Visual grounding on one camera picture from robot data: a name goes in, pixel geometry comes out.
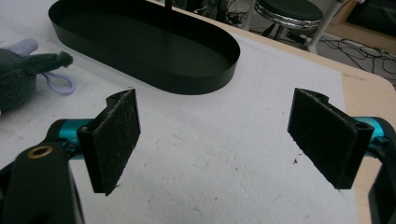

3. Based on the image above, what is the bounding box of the white metal stand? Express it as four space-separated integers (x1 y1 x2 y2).
306 0 348 54

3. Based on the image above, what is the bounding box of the black round stool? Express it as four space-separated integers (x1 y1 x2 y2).
254 0 324 40

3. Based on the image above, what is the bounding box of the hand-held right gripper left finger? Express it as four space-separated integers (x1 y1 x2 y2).
46 88 142 197

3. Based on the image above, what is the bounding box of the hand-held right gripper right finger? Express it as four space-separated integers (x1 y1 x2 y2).
287 87 396 190

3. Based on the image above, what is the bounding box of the grey plush toy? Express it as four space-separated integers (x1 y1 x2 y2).
0 37 78 114

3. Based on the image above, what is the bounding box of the tangle of black cables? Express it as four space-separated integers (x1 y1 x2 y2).
318 35 396 83

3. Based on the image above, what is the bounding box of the black oval tray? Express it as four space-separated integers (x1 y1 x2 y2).
48 0 241 96

